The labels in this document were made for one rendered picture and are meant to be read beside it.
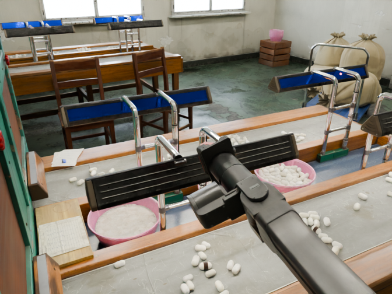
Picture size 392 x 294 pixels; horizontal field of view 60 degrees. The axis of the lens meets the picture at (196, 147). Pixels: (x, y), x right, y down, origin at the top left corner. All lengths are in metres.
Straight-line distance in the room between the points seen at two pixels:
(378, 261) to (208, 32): 5.97
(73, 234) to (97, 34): 4.93
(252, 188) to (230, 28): 6.58
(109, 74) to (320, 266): 3.29
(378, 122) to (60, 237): 1.14
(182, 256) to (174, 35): 5.56
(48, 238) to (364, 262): 0.99
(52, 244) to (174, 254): 0.39
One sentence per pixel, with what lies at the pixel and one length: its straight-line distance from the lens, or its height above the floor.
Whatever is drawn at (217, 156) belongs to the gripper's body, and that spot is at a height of 1.22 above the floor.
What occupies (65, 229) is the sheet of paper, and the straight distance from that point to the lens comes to 1.25.
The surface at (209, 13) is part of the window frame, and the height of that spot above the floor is 0.95.
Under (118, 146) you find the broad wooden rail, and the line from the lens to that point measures 1.77.
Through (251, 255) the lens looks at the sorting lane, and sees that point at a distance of 1.15.
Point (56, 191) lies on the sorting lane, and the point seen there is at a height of 0.74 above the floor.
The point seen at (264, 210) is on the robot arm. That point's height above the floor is 1.23.
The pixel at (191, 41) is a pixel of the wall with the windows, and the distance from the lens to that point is 6.62.
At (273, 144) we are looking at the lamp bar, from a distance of 1.03.
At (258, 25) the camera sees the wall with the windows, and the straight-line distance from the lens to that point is 7.50.
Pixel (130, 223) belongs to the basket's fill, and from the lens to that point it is 1.29.
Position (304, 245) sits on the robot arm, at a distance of 0.49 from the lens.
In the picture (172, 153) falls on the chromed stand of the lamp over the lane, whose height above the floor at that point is 1.12.
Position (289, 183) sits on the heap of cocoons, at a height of 0.73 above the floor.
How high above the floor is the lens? 1.54
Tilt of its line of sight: 27 degrees down
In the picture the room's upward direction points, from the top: straight up
